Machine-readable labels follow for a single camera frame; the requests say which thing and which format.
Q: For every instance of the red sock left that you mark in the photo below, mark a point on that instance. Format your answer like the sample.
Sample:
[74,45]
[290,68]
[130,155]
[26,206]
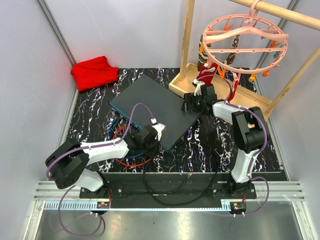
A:
[207,72]

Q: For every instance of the brown striped sock front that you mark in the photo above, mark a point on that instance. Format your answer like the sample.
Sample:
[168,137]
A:
[202,56]

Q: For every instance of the red sock right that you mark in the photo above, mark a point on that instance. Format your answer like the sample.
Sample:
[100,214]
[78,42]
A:
[236,80]

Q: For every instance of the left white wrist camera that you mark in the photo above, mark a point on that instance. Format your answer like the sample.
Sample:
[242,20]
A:
[159,127]

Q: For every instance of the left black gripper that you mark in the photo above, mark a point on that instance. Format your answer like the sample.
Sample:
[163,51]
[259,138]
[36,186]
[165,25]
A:
[156,149]

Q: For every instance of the brown striped sock back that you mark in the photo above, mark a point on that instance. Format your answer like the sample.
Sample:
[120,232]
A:
[230,59]

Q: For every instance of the brown striped sock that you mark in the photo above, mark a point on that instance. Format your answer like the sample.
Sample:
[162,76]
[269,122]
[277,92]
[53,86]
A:
[230,59]
[202,56]

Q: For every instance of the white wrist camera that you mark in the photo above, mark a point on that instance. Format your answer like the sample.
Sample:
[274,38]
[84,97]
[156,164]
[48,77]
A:
[197,84]
[159,127]

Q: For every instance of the red sock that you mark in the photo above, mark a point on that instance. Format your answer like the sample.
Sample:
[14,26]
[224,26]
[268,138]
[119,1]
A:
[207,72]
[236,80]

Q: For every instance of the pink round clip hanger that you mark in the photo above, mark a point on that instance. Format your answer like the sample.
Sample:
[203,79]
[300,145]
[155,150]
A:
[219,35]

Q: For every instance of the red folded cloth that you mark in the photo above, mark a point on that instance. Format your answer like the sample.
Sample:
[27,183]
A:
[94,73]

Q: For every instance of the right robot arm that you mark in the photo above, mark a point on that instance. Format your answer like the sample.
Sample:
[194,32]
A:
[249,130]

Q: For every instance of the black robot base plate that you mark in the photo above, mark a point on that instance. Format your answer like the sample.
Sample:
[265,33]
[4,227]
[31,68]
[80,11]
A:
[183,190]

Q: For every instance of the dark blue network switch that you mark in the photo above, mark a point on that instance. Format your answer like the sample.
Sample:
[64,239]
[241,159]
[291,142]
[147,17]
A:
[164,106]

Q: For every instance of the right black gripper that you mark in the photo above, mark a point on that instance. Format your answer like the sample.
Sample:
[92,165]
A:
[190,98]

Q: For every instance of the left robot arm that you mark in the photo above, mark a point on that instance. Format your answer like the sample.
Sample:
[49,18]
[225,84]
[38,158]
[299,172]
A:
[67,166]

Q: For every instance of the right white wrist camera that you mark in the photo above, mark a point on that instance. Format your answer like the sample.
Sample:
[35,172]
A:
[197,84]

